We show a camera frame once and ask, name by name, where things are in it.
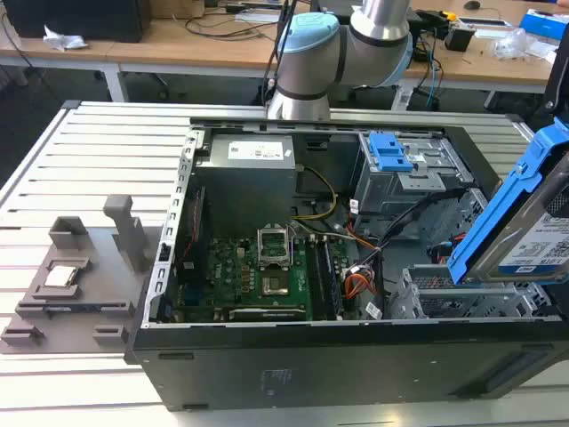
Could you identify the hard disk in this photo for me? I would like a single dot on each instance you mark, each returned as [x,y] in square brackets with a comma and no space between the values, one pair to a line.
[498,222]

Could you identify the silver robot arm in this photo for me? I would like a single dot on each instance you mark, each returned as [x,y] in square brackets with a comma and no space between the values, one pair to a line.
[311,66]

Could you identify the grey metal disk bay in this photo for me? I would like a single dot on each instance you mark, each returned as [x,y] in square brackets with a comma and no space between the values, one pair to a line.
[444,302]

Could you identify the clear plastic bag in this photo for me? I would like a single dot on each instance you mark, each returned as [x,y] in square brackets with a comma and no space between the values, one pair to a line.
[515,44]

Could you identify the blue cardboard box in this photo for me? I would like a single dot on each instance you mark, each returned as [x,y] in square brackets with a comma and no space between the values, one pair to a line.
[544,24]

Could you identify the small black device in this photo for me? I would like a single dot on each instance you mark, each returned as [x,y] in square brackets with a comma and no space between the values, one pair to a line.
[460,37]

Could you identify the black computer mouse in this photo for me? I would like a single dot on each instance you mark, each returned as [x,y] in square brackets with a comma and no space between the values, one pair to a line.
[472,4]

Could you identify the blue plastic latch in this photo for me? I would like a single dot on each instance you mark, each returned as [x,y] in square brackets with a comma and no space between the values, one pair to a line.
[389,153]

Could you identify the grey metal drive cage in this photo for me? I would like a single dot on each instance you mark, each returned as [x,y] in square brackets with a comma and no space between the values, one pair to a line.
[391,191]

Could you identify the black RAM stick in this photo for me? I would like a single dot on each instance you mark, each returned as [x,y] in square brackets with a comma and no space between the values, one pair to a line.
[333,276]

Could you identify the grey power supply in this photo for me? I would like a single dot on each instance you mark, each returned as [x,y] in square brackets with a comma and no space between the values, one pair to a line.
[249,187]

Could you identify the CPU socket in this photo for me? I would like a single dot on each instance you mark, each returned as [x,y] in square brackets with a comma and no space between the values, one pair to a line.
[274,286]

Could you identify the black graphics card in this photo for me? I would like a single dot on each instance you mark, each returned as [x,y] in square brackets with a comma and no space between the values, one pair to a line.
[266,314]

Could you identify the black PC case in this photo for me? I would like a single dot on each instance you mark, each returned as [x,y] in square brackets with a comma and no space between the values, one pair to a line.
[311,364]

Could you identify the green motherboard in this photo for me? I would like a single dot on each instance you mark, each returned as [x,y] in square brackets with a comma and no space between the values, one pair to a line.
[231,276]

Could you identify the wooden desk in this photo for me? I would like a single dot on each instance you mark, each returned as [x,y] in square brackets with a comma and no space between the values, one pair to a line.
[178,51]

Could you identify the large black box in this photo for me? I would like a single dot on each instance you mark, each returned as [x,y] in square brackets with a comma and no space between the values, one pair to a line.
[75,20]

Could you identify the crumpled white paper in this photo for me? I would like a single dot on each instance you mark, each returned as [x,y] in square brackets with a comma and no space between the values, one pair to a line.
[62,39]

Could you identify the grey parts rack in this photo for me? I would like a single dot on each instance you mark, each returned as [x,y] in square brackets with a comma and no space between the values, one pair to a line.
[89,276]

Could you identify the silver CPU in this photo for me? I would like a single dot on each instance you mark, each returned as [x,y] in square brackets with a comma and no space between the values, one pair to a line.
[60,276]

